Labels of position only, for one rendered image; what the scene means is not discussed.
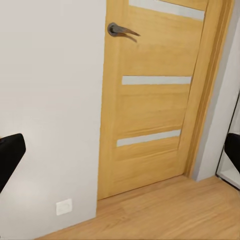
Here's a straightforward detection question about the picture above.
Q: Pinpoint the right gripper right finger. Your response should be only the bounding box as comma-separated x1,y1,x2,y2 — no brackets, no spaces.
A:
224,133,240,173

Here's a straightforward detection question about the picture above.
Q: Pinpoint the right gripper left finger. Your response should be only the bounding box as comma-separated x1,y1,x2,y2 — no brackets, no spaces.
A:
0,133,26,193

